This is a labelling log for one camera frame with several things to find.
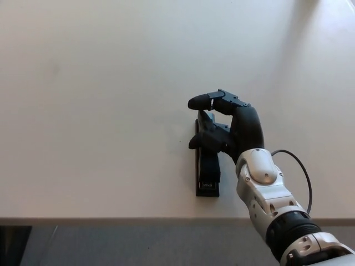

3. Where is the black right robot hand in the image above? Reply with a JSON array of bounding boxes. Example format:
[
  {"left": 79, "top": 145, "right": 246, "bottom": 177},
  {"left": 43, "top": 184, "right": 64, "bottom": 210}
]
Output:
[{"left": 187, "top": 88, "right": 269, "bottom": 167}]

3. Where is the black desk stapler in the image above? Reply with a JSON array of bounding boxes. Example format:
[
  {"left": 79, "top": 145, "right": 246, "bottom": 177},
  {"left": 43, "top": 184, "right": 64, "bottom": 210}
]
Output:
[{"left": 195, "top": 110, "right": 222, "bottom": 198}]

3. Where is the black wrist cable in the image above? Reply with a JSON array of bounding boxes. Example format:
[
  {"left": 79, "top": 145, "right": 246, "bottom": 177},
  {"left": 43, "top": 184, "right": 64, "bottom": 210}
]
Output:
[{"left": 270, "top": 150, "right": 313, "bottom": 216}]

